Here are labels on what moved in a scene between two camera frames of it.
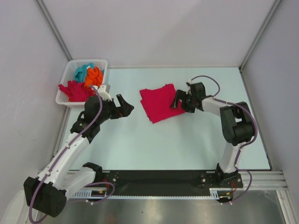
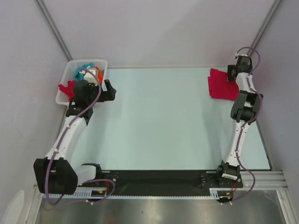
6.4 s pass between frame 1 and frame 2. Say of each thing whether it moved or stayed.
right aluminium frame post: stayed
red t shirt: moved
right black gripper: moved
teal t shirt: stayed
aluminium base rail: stayed
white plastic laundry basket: stayed
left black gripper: moved
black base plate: stayed
